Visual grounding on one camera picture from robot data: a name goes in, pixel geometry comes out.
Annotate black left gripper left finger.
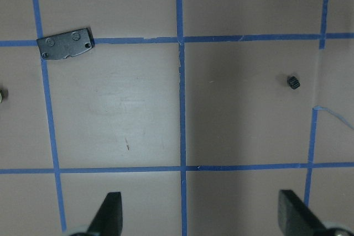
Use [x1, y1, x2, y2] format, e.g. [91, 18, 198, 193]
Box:
[86, 192, 123, 236]

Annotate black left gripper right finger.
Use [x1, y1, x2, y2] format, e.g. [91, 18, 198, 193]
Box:
[278, 190, 327, 236]

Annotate small black bearing gear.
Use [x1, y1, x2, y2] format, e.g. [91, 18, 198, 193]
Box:
[287, 76, 300, 90]

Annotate green brake shoe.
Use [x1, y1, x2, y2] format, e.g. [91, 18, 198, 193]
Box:
[0, 88, 8, 103]

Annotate black brake pad plate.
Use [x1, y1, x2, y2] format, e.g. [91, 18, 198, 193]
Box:
[36, 28, 95, 60]

